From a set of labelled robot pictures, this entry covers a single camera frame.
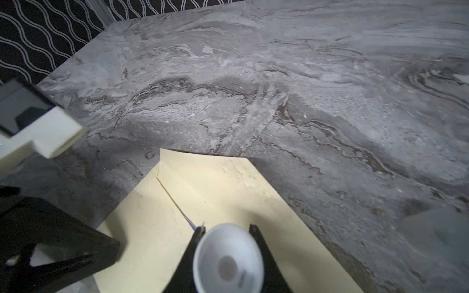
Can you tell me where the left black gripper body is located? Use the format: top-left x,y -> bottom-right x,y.
1,186 -> 44,293

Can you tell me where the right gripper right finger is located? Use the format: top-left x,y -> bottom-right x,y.
249,224 -> 292,293

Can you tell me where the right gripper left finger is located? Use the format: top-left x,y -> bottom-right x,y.
163,226 -> 206,293

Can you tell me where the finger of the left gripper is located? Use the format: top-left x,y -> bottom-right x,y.
3,204 -> 121,293

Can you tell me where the white glue stick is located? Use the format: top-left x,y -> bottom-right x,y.
192,223 -> 265,293

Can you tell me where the blue bordered white letter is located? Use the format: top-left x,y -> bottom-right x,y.
183,215 -> 197,231

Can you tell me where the cream yellow envelope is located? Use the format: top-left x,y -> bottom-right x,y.
94,149 -> 360,293

